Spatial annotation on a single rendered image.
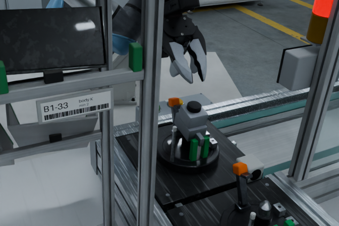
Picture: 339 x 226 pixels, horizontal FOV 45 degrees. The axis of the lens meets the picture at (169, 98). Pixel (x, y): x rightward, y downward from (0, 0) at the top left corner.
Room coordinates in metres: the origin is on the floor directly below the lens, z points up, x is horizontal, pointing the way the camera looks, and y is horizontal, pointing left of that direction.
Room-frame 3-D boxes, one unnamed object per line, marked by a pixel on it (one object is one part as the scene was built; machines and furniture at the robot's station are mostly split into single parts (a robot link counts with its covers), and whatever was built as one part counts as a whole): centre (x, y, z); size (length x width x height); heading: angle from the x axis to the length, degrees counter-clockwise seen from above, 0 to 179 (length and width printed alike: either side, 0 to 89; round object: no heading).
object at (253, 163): (0.69, -0.18, 0.97); 0.05 x 0.05 x 0.04; 29
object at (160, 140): (0.73, -0.05, 0.98); 0.14 x 0.14 x 0.02
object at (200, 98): (0.96, -0.02, 0.93); 0.21 x 0.07 x 0.06; 119
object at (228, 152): (0.73, -0.05, 0.96); 0.24 x 0.24 x 0.02; 29
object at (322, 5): (0.72, -0.27, 1.33); 0.05 x 0.05 x 0.05
